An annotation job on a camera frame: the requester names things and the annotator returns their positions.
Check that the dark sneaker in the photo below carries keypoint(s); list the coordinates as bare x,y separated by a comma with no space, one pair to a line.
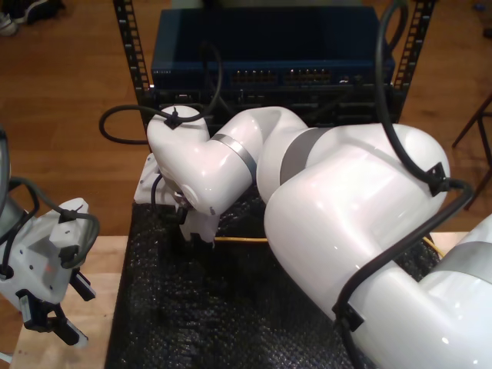
42,7

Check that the dark wooden chair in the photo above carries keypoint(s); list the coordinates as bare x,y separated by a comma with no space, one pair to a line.
467,128

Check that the white sneaker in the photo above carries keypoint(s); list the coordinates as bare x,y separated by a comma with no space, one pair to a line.
5,25

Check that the black perforated rack post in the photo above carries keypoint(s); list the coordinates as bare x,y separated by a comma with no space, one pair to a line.
130,46
413,42

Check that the black bubble mat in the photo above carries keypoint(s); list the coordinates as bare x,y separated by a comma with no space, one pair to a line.
192,307

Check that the blue network switch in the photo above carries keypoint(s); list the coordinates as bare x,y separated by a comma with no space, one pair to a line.
269,38

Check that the black rack server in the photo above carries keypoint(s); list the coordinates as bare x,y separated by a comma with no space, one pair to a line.
338,104

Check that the small blue object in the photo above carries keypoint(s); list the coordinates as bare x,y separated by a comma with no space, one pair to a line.
478,6

